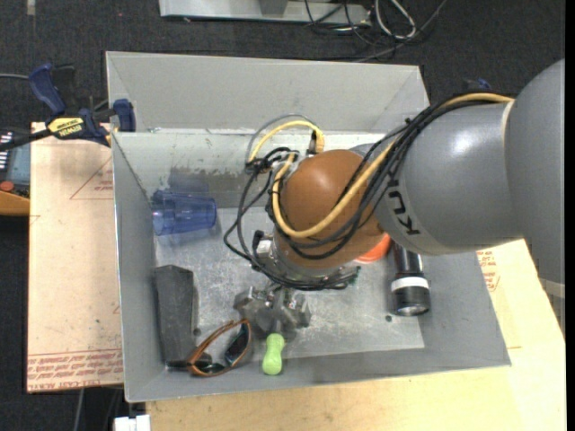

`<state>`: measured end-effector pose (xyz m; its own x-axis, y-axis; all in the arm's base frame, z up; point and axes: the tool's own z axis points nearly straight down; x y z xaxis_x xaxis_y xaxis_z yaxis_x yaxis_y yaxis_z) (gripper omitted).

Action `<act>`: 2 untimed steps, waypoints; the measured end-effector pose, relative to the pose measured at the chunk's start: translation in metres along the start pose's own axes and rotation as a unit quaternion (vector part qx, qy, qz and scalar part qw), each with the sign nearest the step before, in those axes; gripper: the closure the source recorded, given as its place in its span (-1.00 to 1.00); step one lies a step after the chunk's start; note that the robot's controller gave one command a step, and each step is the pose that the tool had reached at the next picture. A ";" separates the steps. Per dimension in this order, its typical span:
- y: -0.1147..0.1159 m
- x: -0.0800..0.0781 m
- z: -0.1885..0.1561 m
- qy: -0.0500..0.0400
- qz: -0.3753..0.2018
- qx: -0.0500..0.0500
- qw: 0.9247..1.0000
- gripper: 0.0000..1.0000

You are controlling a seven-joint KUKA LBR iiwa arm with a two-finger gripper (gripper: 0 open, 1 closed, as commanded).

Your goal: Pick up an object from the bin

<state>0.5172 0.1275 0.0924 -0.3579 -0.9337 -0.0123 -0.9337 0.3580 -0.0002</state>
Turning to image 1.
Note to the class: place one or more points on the pale grey metal gripper finger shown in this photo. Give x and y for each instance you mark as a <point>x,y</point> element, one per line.
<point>251,309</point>
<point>296,314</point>

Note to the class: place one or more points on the brown sunglasses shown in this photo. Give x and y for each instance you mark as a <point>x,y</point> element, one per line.
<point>236,348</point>

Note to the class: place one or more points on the grey metal bin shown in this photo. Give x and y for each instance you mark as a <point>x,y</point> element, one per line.
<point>341,326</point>

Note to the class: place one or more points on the dark green flat block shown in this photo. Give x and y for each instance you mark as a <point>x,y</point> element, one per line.
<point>176,312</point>

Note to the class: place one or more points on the orange round thing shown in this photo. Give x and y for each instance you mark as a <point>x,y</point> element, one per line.
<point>376,250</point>

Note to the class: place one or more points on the black flashlight with white band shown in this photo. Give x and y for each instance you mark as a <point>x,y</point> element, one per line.
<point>409,292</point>

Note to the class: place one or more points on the blue clear plastic cup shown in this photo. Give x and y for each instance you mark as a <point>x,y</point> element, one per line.
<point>184,213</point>

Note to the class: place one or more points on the black cylinder on white bracket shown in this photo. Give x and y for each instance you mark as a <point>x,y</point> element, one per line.
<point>260,246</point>

